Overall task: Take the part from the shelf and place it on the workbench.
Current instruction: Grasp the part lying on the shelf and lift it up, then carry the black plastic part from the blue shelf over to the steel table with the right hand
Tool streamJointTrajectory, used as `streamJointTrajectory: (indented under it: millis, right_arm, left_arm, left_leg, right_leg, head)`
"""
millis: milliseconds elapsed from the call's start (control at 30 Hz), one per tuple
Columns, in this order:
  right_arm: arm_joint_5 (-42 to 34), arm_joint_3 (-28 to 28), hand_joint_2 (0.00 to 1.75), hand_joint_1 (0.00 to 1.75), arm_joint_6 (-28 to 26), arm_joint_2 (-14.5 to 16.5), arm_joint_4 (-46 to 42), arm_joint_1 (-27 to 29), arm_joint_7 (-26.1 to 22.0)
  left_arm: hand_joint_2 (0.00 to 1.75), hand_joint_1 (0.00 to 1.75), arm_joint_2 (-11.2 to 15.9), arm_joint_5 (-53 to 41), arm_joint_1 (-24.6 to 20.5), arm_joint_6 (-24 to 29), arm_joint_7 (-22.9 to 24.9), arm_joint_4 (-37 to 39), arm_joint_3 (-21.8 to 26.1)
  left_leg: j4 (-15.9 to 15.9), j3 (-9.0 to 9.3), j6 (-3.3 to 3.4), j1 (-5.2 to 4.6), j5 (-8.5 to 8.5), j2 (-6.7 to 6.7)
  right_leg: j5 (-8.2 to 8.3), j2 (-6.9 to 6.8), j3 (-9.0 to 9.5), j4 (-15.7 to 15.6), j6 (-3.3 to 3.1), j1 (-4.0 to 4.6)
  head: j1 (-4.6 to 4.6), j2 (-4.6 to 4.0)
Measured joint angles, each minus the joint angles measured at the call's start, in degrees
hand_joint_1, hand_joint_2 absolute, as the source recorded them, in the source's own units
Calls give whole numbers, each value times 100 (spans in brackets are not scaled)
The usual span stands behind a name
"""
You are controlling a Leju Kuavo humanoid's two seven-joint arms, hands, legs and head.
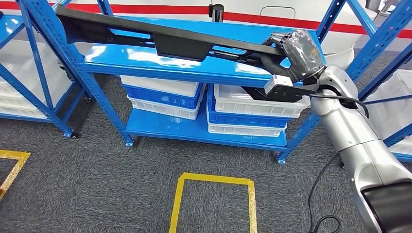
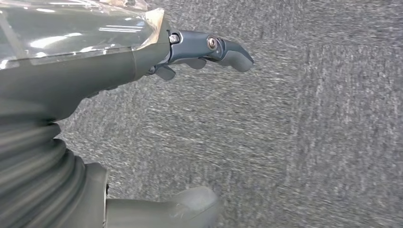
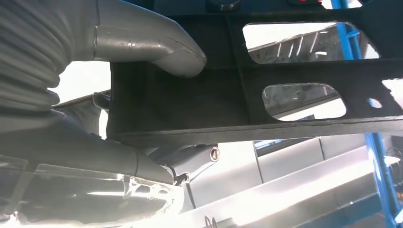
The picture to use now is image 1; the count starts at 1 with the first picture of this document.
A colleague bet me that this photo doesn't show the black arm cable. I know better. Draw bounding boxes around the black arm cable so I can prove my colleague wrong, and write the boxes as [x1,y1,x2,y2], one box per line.
[309,93,370,119]

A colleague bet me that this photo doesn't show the black tether cable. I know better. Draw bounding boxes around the black tether cable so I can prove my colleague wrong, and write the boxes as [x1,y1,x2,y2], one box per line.
[307,152,342,233]

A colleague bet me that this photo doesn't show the white plastic crate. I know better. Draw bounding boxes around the white plastic crate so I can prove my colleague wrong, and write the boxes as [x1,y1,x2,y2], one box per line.
[120,75,201,98]
[0,93,49,119]
[213,83,312,119]
[388,136,412,156]
[126,95,203,120]
[0,38,74,97]
[370,102,412,142]
[207,121,288,138]
[363,69,412,107]

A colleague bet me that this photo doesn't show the blue metal shelf rack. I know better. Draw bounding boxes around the blue metal shelf rack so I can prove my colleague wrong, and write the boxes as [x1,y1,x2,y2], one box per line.
[358,42,412,164]
[17,0,412,165]
[0,0,92,139]

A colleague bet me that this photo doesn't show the long black plastic part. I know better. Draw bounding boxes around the long black plastic part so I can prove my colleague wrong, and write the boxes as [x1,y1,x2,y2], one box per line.
[55,4,286,65]

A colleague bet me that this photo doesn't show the white car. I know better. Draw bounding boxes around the white car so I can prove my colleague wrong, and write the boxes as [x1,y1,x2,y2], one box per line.
[58,0,379,70]

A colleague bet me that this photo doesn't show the yellow floor tape square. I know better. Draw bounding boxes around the yellow floor tape square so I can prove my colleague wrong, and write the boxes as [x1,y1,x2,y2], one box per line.
[0,149,32,200]
[169,172,258,233]

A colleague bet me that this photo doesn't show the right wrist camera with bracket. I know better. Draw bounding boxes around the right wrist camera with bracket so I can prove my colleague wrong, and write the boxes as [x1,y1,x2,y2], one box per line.
[241,74,318,103]

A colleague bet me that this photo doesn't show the black stanchion post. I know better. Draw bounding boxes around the black stanchion post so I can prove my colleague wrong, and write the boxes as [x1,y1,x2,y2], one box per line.
[208,3,225,23]

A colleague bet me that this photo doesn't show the blue plastic crate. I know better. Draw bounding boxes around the blue plastic crate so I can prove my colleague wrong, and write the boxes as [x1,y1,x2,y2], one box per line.
[121,83,206,110]
[206,84,292,129]

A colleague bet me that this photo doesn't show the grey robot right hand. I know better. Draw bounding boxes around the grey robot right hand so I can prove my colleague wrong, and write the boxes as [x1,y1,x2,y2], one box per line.
[260,29,326,83]

